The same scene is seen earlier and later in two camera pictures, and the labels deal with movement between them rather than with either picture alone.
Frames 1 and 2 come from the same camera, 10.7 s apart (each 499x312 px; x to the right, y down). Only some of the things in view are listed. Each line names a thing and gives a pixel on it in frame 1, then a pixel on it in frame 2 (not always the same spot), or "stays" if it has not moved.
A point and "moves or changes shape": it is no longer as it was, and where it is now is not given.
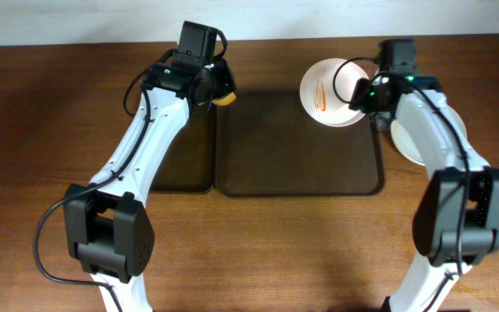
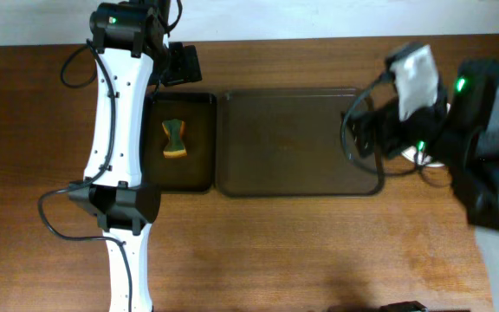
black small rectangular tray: x=188 y=164 stays
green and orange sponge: x=227 y=100 moves or changes shape
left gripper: x=223 y=81 → x=184 y=63
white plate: x=326 y=90 → x=411 y=154
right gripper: x=379 y=120 → x=363 y=135
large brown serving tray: x=268 y=146 stays
